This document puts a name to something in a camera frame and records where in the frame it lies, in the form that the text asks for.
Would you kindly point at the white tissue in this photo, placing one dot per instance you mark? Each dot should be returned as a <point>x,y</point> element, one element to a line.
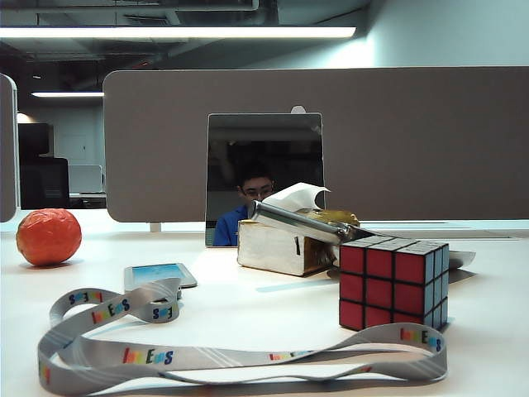
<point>293,194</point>

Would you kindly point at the gold white tissue box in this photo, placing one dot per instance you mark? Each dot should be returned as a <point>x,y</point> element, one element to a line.
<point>268,248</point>

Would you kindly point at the silver metal tube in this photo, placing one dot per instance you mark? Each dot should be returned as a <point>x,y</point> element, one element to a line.
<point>289,218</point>

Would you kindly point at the white partition foot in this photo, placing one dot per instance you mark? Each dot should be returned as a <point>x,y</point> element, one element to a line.
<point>155,227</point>

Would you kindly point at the Rubik's cube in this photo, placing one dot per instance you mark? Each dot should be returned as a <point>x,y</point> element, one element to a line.
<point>380,285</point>

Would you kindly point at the brown desk partition panel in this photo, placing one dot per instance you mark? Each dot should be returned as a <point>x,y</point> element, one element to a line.
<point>413,144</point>

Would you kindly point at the long ceiling light strip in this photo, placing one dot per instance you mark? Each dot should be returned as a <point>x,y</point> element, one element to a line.
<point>165,32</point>

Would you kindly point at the ceiling air vent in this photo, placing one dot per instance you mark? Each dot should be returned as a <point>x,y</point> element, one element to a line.
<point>151,19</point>

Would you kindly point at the crumpled orange ball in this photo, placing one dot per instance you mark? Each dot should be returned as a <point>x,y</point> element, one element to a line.
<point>49,237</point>

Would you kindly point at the black office chair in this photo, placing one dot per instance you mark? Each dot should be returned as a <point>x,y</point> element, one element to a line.
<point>43,182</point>

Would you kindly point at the short ceiling light strip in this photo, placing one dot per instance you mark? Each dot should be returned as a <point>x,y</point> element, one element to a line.
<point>66,94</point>

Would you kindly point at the black cabinet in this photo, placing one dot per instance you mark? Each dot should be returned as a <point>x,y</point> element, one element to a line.
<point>35,140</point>

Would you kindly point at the grey desk partition panel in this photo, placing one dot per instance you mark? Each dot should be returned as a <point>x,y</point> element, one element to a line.
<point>6,165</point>

